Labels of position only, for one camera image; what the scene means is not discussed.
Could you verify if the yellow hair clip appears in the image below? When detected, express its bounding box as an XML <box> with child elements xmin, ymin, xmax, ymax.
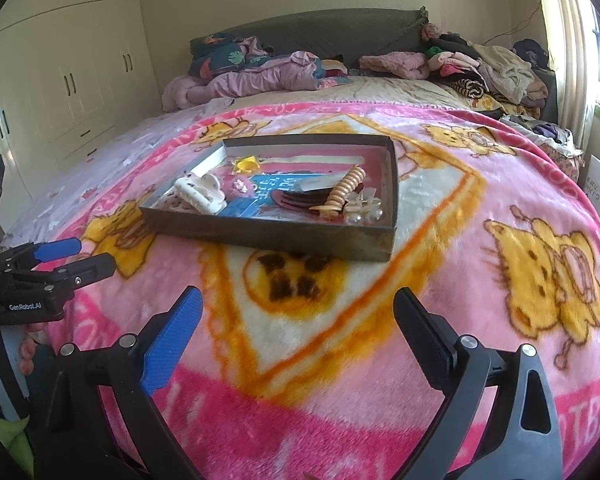
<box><xmin>232</xmin><ymin>157</ymin><xmax>264</xmax><ymax>176</ymax></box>

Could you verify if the transparent hair clip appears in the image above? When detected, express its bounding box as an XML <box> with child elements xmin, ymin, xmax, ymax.
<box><xmin>342</xmin><ymin>195</ymin><xmax>384</xmax><ymax>226</ymax></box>

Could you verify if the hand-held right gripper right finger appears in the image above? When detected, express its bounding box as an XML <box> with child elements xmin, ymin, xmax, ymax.
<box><xmin>393</xmin><ymin>287</ymin><xmax>564</xmax><ymax>480</ymax></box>

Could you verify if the pink fluffy hair clip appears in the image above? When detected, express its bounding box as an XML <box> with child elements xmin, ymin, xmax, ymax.
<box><xmin>219</xmin><ymin>167</ymin><xmax>259</xmax><ymax>202</ymax></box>

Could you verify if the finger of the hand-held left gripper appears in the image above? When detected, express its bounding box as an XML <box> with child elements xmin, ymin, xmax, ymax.
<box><xmin>10</xmin><ymin>253</ymin><xmax>117</xmax><ymax>292</ymax></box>
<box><xmin>0</xmin><ymin>238</ymin><xmax>83</xmax><ymax>275</ymax></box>

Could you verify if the pale printed bed sheet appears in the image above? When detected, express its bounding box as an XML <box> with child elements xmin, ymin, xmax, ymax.
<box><xmin>2</xmin><ymin>107</ymin><xmax>231</xmax><ymax>241</ymax></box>

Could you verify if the cream wardrobe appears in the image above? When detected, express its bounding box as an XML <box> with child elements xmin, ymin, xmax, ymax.
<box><xmin>0</xmin><ymin>0</ymin><xmax>164</xmax><ymax>202</ymax></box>

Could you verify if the pink book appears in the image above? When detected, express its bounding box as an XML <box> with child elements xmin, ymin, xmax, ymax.
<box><xmin>180</xmin><ymin>145</ymin><xmax>388</xmax><ymax>226</ymax></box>

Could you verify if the beige spiral hair claw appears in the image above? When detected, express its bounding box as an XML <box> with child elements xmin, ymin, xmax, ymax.
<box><xmin>312</xmin><ymin>166</ymin><xmax>367</xmax><ymax>219</ymax></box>

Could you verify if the dark brown snap hair clip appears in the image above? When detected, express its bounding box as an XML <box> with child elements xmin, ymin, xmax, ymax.
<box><xmin>270</xmin><ymin>187</ymin><xmax>342</xmax><ymax>212</ymax></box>

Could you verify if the shallow cardboard box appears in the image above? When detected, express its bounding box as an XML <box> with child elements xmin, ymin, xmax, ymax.
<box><xmin>139</xmin><ymin>133</ymin><xmax>400</xmax><ymax>263</ymax></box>

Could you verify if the cream curtain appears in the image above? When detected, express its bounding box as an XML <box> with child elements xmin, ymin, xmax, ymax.
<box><xmin>530</xmin><ymin>0</ymin><xmax>600</xmax><ymax>127</ymax></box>

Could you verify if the person's left hand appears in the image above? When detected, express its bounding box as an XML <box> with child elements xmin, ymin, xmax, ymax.
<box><xmin>0</xmin><ymin>322</ymin><xmax>47</xmax><ymax>407</ymax></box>

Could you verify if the pink fuzzy garment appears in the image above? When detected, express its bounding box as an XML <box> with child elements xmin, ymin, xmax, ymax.
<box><xmin>358</xmin><ymin>51</ymin><xmax>431</xmax><ymax>81</ymax></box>

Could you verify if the pink printed blanket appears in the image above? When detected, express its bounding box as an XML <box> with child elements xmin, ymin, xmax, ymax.
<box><xmin>0</xmin><ymin>102</ymin><xmax>600</xmax><ymax>480</ymax></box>

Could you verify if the white hair claw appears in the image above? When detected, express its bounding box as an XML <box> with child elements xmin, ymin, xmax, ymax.
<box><xmin>174</xmin><ymin>172</ymin><xmax>229</xmax><ymax>216</ymax></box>

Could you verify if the dotted sheer hair bow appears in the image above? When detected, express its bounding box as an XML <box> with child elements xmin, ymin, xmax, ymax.
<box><xmin>155</xmin><ymin>195</ymin><xmax>191</xmax><ymax>214</ymax></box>

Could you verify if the pink floral quilt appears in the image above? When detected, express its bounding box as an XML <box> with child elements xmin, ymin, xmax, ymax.
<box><xmin>161</xmin><ymin>34</ymin><xmax>327</xmax><ymax>112</ymax></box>

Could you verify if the beige bed cover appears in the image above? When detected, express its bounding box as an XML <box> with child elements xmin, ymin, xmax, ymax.
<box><xmin>220</xmin><ymin>74</ymin><xmax>481</xmax><ymax>112</ymax></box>

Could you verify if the pile of clothes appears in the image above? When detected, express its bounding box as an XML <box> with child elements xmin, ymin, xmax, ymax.
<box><xmin>422</xmin><ymin>22</ymin><xmax>557</xmax><ymax>117</ymax></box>

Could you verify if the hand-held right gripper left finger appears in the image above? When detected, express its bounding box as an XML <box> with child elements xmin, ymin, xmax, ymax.
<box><xmin>47</xmin><ymin>285</ymin><xmax>204</xmax><ymax>480</ymax></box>

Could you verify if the dark clothes heap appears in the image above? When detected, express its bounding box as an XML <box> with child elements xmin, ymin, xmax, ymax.
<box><xmin>500</xmin><ymin>112</ymin><xmax>587</xmax><ymax>182</ymax></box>

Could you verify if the dark grey headboard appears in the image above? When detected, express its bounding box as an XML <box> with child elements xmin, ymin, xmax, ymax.
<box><xmin>187</xmin><ymin>7</ymin><xmax>429</xmax><ymax>67</ymax></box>

